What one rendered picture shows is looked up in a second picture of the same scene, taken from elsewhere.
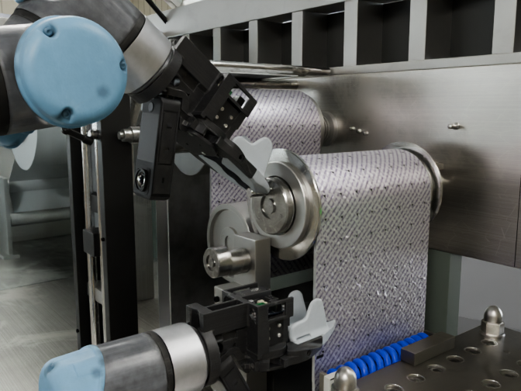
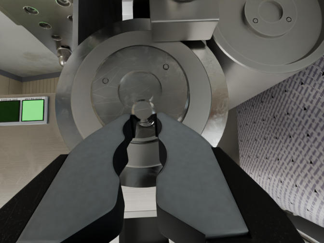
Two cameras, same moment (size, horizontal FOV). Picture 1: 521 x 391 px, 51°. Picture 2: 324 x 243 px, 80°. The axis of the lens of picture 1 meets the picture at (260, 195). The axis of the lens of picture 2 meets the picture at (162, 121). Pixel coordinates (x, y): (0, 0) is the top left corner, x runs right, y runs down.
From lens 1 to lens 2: 64 cm
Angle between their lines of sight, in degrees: 50
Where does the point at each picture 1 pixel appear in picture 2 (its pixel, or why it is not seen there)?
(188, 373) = not seen: outside the picture
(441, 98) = (150, 190)
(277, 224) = (115, 64)
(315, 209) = (61, 104)
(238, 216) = (247, 59)
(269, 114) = (279, 194)
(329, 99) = not seen: hidden behind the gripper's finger
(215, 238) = (312, 11)
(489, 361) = (64, 28)
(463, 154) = not seen: hidden behind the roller
